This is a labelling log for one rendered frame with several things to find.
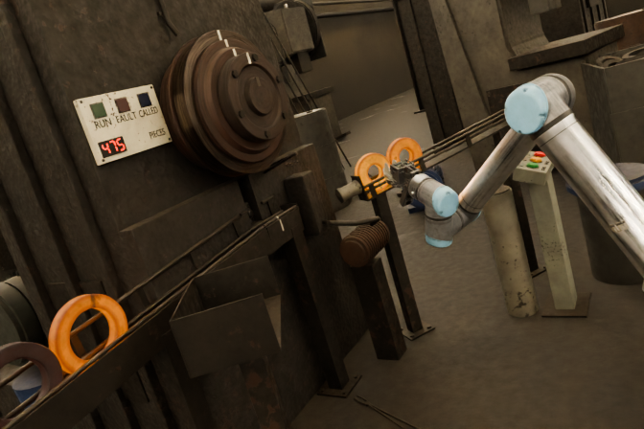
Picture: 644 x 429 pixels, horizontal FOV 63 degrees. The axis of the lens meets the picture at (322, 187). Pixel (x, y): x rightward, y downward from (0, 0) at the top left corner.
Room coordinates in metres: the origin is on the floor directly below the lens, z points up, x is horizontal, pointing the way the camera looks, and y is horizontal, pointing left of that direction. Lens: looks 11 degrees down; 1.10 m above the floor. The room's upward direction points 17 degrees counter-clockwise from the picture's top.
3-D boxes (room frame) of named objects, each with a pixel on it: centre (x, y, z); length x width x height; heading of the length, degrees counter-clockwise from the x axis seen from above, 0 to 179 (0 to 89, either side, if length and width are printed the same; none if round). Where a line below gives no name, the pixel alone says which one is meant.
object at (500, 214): (1.95, -0.64, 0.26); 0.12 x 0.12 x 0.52
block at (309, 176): (1.95, 0.08, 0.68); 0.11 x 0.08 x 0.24; 55
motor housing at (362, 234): (1.95, -0.10, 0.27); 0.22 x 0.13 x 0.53; 145
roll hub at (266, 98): (1.70, 0.12, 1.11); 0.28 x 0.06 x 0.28; 145
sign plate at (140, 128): (1.54, 0.48, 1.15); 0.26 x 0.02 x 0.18; 145
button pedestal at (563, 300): (1.89, -0.79, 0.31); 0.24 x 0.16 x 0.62; 145
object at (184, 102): (1.75, 0.20, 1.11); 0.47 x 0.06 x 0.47; 145
